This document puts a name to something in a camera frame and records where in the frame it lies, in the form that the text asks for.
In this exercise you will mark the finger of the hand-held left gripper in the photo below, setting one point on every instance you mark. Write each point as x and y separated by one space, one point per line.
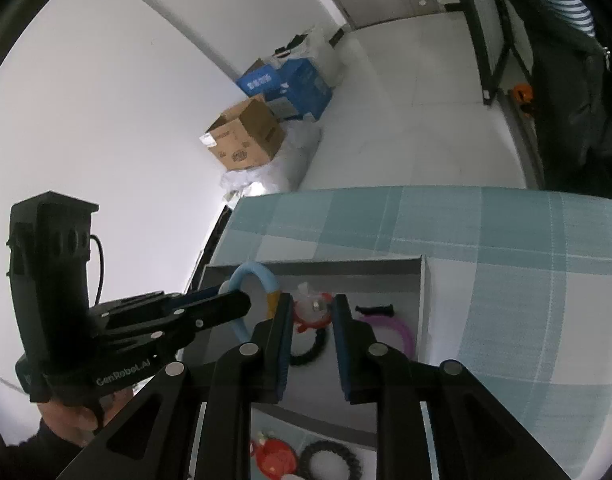
196 296
221 307

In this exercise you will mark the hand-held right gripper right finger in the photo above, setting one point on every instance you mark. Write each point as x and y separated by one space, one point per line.
342 355

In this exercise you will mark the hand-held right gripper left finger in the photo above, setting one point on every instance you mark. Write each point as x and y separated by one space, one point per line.
285 350

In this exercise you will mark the grey cardboard box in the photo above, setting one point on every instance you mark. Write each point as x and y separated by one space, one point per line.
380 285

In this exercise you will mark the person's left forearm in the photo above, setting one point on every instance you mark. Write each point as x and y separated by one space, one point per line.
41 452

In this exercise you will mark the person's left hand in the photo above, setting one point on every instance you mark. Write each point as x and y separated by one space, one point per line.
68 420

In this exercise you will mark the red clear hair accessory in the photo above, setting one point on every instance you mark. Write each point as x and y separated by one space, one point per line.
311 312

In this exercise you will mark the dark shiny object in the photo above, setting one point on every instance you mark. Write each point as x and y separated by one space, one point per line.
213 245

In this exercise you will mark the black hair clip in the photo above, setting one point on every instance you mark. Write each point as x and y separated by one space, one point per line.
375 308

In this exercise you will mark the brown cardboard box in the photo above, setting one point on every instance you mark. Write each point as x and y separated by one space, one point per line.
251 135

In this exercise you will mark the teal checkered tablecloth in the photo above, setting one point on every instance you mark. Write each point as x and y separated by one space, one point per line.
485 260

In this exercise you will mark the bright blue cardboard box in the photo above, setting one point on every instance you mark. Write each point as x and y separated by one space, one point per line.
258 80

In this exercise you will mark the dark blue cardboard box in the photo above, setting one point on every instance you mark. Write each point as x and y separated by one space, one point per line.
306 85

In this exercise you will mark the dark cloth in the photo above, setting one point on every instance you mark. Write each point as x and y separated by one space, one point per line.
288 45

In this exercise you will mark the white plastic bag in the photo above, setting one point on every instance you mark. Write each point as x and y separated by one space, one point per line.
326 55

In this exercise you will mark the orange object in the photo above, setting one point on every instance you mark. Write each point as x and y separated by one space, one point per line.
521 96

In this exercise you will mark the dark grey backpack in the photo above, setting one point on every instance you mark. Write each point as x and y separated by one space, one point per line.
580 110

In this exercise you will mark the black metal rack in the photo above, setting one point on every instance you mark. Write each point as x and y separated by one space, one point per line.
478 25

